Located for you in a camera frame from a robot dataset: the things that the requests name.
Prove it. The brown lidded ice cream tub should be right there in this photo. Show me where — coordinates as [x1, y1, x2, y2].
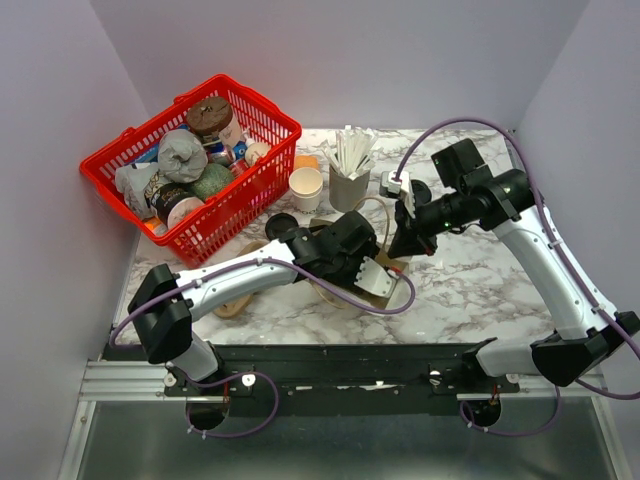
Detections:
[186, 96, 233, 137]

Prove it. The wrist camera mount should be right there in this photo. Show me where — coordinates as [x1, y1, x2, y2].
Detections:
[354, 257, 407, 299]
[379, 170, 415, 219]

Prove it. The white paper straws bundle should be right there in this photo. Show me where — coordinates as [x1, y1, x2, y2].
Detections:
[320, 125, 379, 180]

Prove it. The white paper cup stack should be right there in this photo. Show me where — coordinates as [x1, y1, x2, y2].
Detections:
[289, 167, 324, 214]

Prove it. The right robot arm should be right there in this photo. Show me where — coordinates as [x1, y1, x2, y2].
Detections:
[380, 139, 639, 392]

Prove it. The grey straw holder cup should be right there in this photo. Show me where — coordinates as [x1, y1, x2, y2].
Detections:
[329, 167, 370, 213]

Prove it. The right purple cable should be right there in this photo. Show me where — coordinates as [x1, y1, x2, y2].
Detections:
[394, 117, 640, 437]

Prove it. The red plastic basket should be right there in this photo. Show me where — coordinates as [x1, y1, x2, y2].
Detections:
[80, 74, 301, 267]

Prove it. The purple cable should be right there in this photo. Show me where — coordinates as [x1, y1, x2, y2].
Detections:
[108, 256, 417, 439]
[394, 117, 640, 437]

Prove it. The brown paper bag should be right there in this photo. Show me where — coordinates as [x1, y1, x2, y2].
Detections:
[308, 195, 408, 310]

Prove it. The orange sponge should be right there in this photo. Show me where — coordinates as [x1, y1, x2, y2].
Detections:
[293, 155, 319, 170]

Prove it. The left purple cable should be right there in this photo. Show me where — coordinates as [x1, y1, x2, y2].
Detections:
[108, 256, 417, 439]

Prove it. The black printed paper cup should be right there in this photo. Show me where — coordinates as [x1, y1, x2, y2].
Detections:
[145, 182, 204, 230]

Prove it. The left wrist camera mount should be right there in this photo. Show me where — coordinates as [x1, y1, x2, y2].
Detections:
[354, 257, 407, 299]

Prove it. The white crumpled paper wrapper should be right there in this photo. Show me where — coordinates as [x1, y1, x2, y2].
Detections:
[115, 163, 158, 220]

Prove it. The cardboard cup carrier tray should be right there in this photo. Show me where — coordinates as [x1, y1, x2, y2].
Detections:
[213, 240, 267, 319]

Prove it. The green avocado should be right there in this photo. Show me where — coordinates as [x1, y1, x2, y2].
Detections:
[189, 163, 235, 201]

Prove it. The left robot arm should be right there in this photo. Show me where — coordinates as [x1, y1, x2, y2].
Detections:
[128, 211, 392, 395]

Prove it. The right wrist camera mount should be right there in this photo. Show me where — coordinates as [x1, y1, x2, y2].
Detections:
[379, 170, 415, 219]

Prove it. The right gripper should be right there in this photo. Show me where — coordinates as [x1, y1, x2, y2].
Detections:
[387, 188, 469, 259]

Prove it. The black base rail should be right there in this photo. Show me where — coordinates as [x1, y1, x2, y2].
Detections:
[165, 343, 520, 418]

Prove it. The grey crumpled paper bag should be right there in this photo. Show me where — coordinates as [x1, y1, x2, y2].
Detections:
[157, 129, 208, 183]

